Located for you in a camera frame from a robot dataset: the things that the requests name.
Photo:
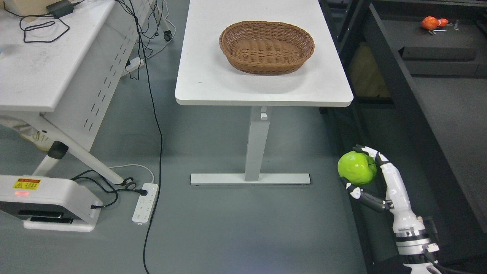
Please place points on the white folding desk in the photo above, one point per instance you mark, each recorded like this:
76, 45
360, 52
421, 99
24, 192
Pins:
63, 87

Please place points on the black power adapter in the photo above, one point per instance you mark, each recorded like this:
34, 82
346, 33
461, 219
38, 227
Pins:
60, 8

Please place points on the white table with metal leg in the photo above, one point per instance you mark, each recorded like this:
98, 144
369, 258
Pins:
205, 77

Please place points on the white power strip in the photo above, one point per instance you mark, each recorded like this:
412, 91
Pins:
145, 204
133, 65

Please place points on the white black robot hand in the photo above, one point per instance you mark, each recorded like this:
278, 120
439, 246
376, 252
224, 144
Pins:
396, 199

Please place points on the white charging dock device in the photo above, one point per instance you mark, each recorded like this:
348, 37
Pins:
49, 203

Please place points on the orange toy on shelf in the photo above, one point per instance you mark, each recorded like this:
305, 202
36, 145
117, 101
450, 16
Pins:
430, 23

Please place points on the person's leg and shoe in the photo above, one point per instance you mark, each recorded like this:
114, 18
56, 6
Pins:
26, 131

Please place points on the green apple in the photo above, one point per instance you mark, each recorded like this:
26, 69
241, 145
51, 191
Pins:
358, 168

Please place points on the black metal shelf rack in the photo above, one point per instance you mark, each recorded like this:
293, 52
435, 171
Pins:
420, 99

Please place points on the brown wicker basket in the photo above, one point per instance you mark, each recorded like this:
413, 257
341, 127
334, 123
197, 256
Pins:
266, 47

